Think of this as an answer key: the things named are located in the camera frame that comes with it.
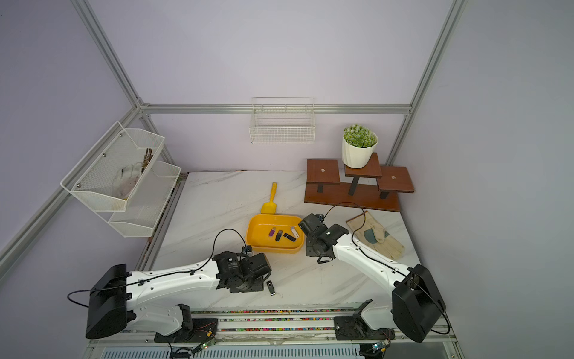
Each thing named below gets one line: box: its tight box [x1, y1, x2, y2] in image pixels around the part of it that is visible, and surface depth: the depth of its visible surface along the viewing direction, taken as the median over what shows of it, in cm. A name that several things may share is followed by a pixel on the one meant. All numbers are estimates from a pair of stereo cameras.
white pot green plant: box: [341, 124, 379, 170], surface depth 85 cm
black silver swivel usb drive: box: [266, 279, 276, 297], surface depth 84 cm
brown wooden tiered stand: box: [304, 152, 415, 213], surface depth 104 cm
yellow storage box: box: [245, 201, 306, 255], surface depth 98 cm
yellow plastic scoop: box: [260, 181, 278, 215], surface depth 109 cm
